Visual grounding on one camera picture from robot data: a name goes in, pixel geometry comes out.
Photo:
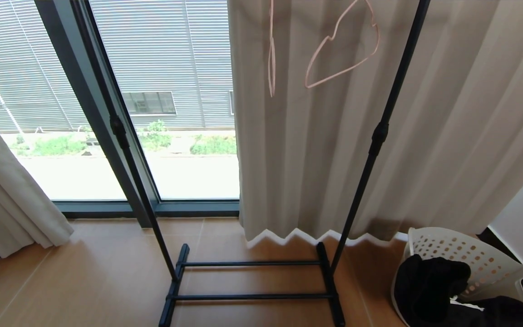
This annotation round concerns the pink clothes hanger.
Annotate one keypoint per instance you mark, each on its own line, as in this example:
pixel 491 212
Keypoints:
pixel 271 81
pixel 341 71

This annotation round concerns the black clothes rack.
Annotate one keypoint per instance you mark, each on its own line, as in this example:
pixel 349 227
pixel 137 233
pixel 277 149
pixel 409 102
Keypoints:
pixel 379 134

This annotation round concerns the white laundry basket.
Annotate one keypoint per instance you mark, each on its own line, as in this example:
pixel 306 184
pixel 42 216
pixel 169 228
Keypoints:
pixel 506 274

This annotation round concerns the beige curtain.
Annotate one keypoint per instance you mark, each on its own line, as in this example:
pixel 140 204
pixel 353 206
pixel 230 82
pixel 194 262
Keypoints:
pixel 447 91
pixel 12 195

